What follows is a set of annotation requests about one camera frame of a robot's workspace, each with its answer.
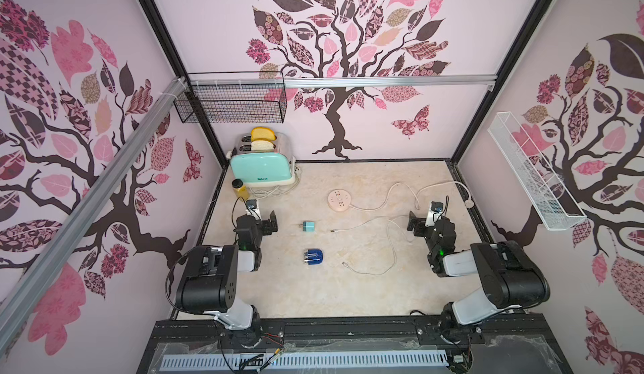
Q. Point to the white slotted cable duct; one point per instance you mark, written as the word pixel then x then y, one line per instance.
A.
pixel 227 362

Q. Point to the small yellow bottle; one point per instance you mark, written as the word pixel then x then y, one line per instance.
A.
pixel 240 189

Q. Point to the yellow bread slice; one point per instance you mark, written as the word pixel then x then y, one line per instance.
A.
pixel 263 134

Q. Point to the mint green usb charger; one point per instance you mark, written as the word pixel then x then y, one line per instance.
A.
pixel 307 226

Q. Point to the blue electric shaver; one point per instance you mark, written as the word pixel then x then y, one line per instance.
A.
pixel 313 256

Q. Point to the aluminium rail back wall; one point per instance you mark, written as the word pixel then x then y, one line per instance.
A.
pixel 392 81

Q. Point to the mint green toaster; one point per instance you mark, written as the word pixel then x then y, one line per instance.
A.
pixel 263 169

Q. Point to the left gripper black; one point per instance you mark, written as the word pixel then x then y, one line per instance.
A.
pixel 267 228

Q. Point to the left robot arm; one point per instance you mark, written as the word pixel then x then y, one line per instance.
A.
pixel 208 283

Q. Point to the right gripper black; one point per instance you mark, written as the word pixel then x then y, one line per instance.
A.
pixel 420 224

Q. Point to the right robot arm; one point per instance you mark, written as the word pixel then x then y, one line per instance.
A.
pixel 509 279

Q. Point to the white bread slice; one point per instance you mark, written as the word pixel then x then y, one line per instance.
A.
pixel 262 145

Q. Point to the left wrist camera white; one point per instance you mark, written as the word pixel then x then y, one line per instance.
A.
pixel 252 209

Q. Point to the aluminium rail wall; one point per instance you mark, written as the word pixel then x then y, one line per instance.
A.
pixel 32 286
pixel 392 81

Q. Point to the aluminium rail left wall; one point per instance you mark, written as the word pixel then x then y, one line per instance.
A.
pixel 32 286

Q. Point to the white wire shelf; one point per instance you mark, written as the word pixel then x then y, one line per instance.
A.
pixel 544 187

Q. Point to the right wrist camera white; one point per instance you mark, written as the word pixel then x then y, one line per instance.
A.
pixel 436 210

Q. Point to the black wire basket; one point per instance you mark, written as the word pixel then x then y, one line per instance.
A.
pixel 234 97

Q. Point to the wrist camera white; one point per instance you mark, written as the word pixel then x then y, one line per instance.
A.
pixel 252 209
pixel 436 210

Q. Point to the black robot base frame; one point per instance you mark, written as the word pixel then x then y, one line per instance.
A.
pixel 507 343

